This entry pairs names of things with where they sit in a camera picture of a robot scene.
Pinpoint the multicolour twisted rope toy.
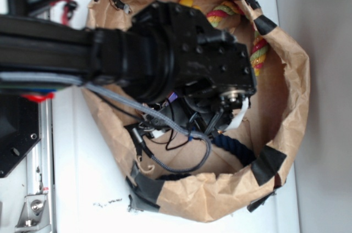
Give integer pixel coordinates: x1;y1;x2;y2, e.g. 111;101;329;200
206;0;269;76

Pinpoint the aluminium rail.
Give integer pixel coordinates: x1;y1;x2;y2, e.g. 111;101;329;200
15;100;56;232

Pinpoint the grey braided cable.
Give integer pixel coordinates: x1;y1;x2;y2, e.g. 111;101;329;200
0;72;212;173

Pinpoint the black cables bundle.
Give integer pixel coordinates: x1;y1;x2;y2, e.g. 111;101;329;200
93;90;210;151

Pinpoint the dark navy rope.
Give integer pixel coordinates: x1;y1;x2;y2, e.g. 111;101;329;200
157;133;257;181

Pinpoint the yellow rubber duck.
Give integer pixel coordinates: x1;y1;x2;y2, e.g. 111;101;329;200
179;0;201;10

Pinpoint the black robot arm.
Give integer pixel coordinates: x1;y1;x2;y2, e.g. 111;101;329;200
1;1;256;103

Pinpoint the white ribbon cable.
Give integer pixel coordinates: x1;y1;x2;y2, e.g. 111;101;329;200
225;98;251;132

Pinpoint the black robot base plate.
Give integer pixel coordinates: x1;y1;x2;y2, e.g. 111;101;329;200
1;94;41;178

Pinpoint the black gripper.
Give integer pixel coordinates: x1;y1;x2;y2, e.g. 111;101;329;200
130;1;256;101

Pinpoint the brown paper bag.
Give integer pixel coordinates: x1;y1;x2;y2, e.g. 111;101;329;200
83;0;310;222

